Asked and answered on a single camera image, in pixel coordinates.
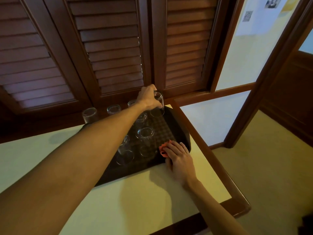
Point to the brown wooden wall rail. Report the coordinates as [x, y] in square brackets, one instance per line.
[220, 91]

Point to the person's right forearm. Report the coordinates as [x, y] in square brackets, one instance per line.
[215, 210]

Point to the brown louvered wooden shutter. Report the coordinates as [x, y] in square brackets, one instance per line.
[188, 41]
[31, 58]
[110, 46]

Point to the white paper notice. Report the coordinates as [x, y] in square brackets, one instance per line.
[259, 19]

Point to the brown wooden wainscot panel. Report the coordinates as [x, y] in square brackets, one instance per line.
[288, 100]

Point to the brown wooden door frame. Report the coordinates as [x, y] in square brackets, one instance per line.
[249, 112]

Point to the person's left hand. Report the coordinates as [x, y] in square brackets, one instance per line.
[146, 97]

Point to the yellow sticky note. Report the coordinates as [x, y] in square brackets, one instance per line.
[291, 3]

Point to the person's left forearm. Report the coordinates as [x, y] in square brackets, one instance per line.
[61, 173]

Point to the person's right hand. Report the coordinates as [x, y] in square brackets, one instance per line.
[182, 163]

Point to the dark brown textured tray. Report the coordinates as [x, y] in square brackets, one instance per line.
[171, 129]

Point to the red cloth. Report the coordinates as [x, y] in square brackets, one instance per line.
[163, 146]

